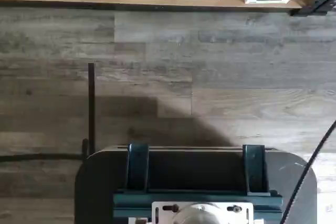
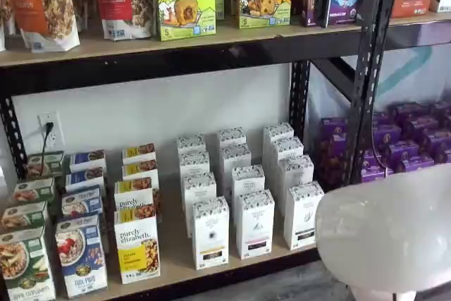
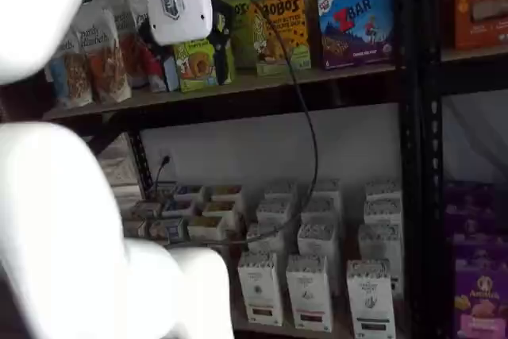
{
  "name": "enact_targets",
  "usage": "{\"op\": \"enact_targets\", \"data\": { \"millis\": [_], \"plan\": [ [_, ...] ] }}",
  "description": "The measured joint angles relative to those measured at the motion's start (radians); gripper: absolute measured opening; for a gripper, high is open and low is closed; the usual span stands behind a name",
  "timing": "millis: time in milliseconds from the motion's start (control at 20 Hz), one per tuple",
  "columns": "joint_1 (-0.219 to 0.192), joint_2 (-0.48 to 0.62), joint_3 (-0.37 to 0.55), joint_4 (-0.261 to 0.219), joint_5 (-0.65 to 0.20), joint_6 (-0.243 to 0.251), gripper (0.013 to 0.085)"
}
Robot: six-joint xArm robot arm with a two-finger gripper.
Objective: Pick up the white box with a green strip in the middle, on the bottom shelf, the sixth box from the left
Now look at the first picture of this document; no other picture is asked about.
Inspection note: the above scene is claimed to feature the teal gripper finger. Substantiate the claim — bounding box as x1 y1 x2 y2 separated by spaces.
241 144 270 196
128 144 150 192

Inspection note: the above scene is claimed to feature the black metal bar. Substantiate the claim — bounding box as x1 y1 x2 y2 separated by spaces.
88 62 96 156

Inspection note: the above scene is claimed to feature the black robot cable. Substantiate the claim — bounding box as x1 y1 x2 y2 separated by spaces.
280 120 336 224

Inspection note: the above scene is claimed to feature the black floor cable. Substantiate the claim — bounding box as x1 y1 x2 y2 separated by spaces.
0 138 90 163

